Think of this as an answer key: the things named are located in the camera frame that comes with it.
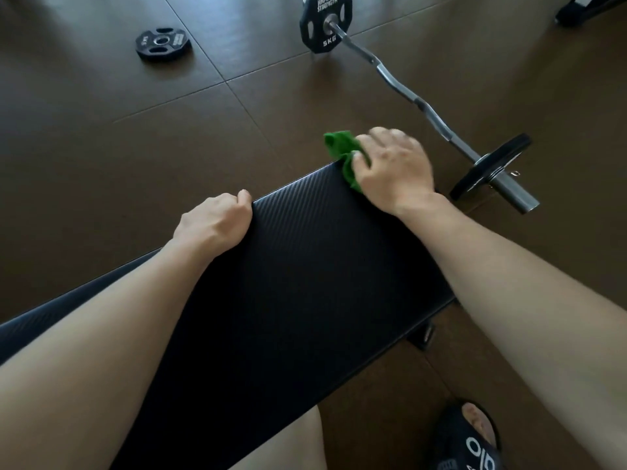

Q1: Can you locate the person's left hand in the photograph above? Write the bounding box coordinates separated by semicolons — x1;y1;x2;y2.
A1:
171;190;253;251

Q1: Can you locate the person's right hand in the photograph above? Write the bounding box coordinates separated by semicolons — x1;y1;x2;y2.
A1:
352;127;437;216

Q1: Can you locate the green cleaning cloth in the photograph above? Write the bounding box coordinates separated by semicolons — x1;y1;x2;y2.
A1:
323;130;369;194

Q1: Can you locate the black padded workout bench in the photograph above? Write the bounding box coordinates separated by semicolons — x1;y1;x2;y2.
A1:
0;160;457;470

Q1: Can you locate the person's left forearm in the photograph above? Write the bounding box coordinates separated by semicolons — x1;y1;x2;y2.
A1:
0;236;231;470

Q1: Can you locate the person's right forearm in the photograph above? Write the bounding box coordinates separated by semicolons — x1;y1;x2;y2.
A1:
392;193;627;470

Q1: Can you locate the silver curl barbell bar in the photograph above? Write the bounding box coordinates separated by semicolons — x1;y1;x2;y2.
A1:
327;14;540;215

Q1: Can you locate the black weight plate white print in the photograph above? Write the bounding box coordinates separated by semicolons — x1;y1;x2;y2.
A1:
299;0;354;55

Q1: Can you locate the small black weight plate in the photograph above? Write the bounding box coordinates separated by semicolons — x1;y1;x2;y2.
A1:
135;27;192;63

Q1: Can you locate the person's leg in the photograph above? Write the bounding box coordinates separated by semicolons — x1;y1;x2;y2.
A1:
244;404;325;470

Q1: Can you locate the black gym equipment base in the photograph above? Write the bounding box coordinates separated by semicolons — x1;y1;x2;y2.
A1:
555;0;627;28

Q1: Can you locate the person's foot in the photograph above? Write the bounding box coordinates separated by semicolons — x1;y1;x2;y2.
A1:
462;402;499;448

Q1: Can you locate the black slide sandal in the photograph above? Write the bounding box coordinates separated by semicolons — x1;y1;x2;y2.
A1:
425;398;506;470

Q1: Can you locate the black bench frame foot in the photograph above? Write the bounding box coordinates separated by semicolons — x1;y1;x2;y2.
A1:
409;322;437;351

